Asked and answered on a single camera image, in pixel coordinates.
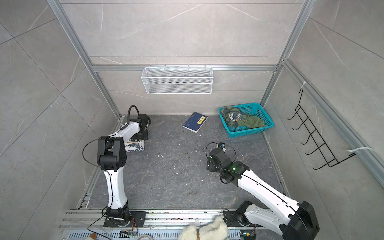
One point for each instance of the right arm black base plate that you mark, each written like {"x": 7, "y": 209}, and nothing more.
{"x": 235, "y": 219}

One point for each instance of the aluminium mounting rail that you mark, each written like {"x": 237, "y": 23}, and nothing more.
{"x": 159, "y": 225}

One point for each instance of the white wire mesh shelf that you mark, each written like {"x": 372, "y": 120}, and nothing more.
{"x": 178, "y": 80}

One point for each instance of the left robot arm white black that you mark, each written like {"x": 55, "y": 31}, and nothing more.
{"x": 112, "y": 158}

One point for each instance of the black wire hook rack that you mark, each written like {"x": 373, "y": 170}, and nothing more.
{"x": 315, "y": 136}

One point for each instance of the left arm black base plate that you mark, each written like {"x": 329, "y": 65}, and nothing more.
{"x": 136, "y": 220}

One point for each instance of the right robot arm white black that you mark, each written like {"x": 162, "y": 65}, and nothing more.
{"x": 288, "y": 218}

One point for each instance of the white fluffy plush toy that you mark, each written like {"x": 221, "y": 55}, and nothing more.
{"x": 217, "y": 230}

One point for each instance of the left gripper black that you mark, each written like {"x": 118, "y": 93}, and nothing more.
{"x": 146, "y": 137}

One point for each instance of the white tank top navy trim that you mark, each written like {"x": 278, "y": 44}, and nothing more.
{"x": 135, "y": 146}

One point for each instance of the navy blue book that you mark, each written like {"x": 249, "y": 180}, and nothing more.
{"x": 195, "y": 122}

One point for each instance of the green tank top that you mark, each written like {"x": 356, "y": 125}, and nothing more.
{"x": 235, "y": 118}

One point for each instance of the teal plastic basket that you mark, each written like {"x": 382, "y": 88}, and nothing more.
{"x": 254, "y": 109}

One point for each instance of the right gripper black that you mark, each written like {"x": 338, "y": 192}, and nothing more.
{"x": 210, "y": 165}

